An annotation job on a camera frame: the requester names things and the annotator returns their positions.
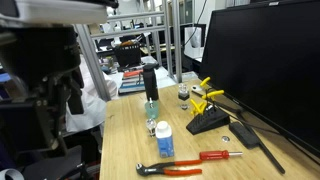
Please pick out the white cloth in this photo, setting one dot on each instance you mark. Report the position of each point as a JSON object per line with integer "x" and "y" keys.
{"x": 94, "y": 107}

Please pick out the stack of books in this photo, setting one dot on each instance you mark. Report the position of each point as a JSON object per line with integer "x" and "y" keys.
{"x": 132, "y": 82}

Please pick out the black hex key stand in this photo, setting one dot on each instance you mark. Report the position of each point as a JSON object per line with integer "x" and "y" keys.
{"x": 209, "y": 120}

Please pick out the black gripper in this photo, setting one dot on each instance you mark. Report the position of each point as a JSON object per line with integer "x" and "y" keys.
{"x": 47, "y": 61}

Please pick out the red handled pliers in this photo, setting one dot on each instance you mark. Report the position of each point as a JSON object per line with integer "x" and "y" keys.
{"x": 167, "y": 168}

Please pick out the teal plastic cup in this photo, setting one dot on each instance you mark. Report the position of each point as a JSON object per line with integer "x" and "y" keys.
{"x": 152, "y": 110}

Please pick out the small clear glass bottle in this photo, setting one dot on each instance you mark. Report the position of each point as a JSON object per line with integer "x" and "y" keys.
{"x": 151, "y": 125}

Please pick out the white blue plastic bottle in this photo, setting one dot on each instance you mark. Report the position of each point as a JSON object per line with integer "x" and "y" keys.
{"x": 164, "y": 139}

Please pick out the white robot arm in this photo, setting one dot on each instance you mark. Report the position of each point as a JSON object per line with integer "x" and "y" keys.
{"x": 53, "y": 13}

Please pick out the yellow T-handle hex key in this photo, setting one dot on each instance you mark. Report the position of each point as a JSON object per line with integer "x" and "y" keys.
{"x": 196, "y": 109}
{"x": 204, "y": 82}
{"x": 202, "y": 107}
{"x": 212, "y": 94}

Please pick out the black power adapter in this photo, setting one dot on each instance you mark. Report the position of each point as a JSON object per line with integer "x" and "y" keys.
{"x": 243, "y": 135}

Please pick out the aluminum frame post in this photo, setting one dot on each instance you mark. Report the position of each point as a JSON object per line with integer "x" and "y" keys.
{"x": 88, "y": 50}

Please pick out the clear glass on black base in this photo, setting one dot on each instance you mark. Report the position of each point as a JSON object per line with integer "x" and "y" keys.
{"x": 183, "y": 96}

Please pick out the silver metal washer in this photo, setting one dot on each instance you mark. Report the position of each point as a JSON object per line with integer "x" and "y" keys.
{"x": 225, "y": 138}

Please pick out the black insulated water bottle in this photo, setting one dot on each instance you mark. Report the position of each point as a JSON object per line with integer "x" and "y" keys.
{"x": 150, "y": 82}

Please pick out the large black monitor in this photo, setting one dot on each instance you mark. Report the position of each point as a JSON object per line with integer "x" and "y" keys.
{"x": 266, "y": 57}

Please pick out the red handled screwdriver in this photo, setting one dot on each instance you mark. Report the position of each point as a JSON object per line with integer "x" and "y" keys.
{"x": 215, "y": 155}

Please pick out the black monitor stand bar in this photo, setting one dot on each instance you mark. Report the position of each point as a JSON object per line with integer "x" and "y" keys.
{"x": 249, "y": 127}

